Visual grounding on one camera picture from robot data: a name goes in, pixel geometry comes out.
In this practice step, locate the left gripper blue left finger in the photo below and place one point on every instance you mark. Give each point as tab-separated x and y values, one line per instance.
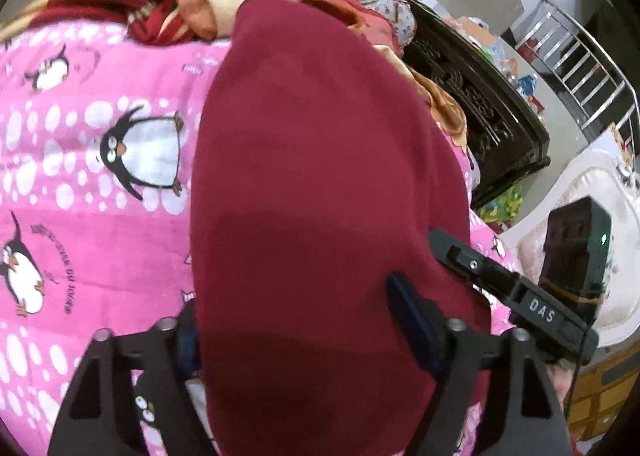
98	415

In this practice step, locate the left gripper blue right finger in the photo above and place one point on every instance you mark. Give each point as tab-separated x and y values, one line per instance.
522	414

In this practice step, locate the dark red fleece garment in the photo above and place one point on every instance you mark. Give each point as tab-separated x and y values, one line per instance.
318	172

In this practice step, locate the person right hand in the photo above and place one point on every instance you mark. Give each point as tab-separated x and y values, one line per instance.
561	376

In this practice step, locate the metal stair railing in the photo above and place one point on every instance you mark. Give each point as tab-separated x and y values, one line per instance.
582	73

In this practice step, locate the pink penguin print blanket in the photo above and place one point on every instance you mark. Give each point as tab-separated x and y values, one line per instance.
98	139

